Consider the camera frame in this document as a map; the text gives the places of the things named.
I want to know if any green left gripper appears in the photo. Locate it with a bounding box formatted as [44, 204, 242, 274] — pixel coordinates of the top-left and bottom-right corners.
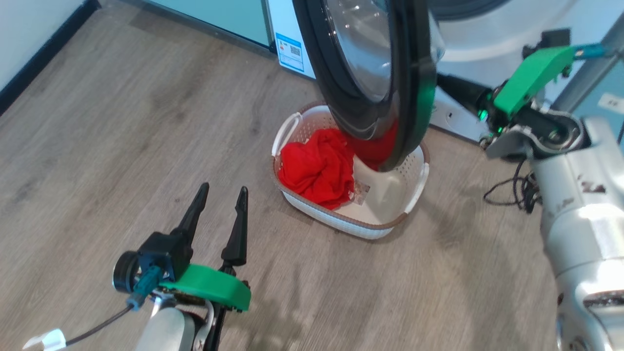
[160, 183, 252, 312]

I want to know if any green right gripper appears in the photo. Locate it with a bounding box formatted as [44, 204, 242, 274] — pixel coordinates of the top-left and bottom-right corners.
[436, 45, 577, 135]

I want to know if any black round glass washer door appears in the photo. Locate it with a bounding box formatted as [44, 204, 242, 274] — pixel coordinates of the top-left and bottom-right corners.
[292, 0, 447, 172]

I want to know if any red garment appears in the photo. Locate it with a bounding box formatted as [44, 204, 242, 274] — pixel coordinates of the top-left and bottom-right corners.
[278, 122, 398, 211]

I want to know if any white front-load washing machine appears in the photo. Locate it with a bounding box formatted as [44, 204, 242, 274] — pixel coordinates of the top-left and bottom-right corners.
[266, 0, 624, 144]

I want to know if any white perforated laundry basket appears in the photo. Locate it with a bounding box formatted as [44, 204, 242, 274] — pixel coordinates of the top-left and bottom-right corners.
[271, 101, 430, 240]

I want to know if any paper basket label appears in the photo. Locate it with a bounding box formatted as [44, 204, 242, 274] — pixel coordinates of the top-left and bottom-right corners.
[350, 179, 371, 206]

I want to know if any blue energy label sticker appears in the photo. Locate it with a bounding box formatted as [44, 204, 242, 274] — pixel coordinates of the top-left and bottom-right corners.
[275, 33, 306, 74]

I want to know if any teal left cable plug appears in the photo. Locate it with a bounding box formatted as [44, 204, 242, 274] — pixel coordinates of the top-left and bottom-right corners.
[127, 266, 162, 311]

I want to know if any teal cable plug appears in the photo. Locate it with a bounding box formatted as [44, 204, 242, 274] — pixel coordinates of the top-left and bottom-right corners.
[573, 43, 609, 61]
[127, 266, 162, 311]

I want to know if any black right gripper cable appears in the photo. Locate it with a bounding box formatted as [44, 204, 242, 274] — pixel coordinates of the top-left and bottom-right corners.
[483, 158, 543, 214]

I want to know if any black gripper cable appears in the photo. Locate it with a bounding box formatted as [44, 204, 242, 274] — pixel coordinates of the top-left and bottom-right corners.
[483, 158, 543, 214]
[63, 305, 133, 348]

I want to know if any teal right cable plug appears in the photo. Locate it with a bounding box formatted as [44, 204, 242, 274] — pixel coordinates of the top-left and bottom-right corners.
[573, 43, 609, 61]

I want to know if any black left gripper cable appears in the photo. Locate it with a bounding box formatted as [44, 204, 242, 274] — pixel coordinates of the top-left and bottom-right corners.
[63, 305, 133, 348]

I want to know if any white left cable tag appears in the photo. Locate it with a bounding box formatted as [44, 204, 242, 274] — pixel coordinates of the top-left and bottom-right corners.
[22, 329, 67, 351]

